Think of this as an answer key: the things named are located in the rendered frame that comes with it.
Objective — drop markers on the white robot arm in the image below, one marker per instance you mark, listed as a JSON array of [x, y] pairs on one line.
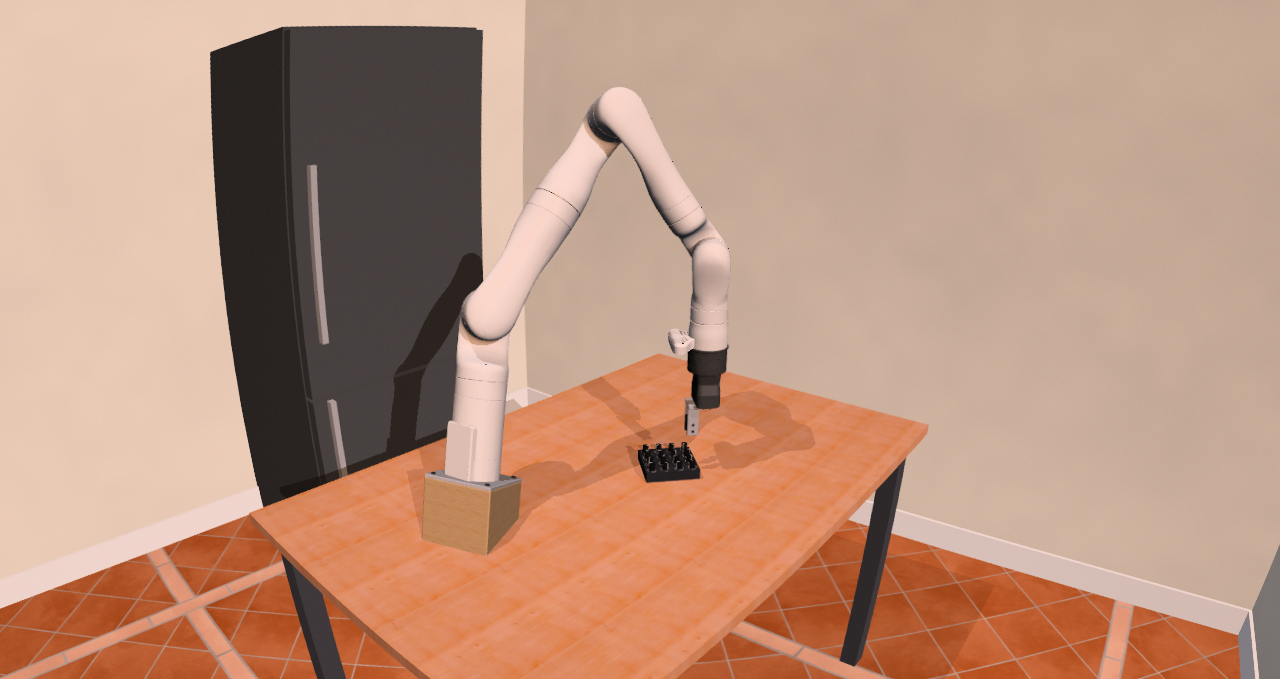
[[475, 434]]

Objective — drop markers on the black knob box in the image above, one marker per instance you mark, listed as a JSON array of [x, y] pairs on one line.
[[681, 467]]

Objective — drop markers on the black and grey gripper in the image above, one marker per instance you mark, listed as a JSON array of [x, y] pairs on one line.
[[706, 346]]

